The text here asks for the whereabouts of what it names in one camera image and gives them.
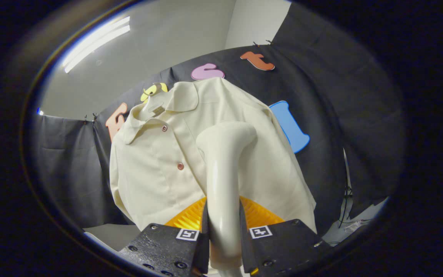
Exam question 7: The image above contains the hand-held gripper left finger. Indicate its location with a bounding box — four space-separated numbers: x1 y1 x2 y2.
118 197 210 277

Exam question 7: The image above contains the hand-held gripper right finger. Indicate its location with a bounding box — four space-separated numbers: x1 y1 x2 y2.
239 195 333 275

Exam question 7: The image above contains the cream button-up shirt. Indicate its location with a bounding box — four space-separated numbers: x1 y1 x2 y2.
109 77 317 233

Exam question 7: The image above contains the white garment steamer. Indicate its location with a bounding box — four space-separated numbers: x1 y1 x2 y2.
196 121 257 277

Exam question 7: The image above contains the grey cabinet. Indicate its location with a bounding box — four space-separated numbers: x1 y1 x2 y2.
83 224 141 252

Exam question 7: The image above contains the black backdrop cloth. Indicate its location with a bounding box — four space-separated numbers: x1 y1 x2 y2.
33 2 405 235

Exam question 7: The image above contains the ceiling light panel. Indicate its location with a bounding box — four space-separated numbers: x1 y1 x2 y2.
62 16 131 73

